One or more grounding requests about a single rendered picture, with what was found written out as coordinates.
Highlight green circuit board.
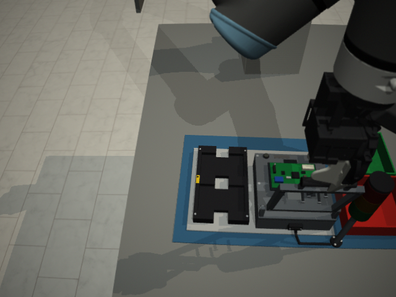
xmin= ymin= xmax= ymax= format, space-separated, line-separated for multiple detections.
xmin=270 ymin=163 xmax=315 ymax=188

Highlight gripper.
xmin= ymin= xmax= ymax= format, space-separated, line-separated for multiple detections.
xmin=302 ymin=72 xmax=395 ymax=192

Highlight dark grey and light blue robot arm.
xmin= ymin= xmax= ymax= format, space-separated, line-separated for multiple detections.
xmin=209 ymin=0 xmax=396 ymax=134

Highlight green bin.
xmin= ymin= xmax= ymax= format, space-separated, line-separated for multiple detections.
xmin=365 ymin=132 xmax=396 ymax=176

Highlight red bin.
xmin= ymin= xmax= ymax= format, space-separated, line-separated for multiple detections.
xmin=339 ymin=175 xmax=396 ymax=236

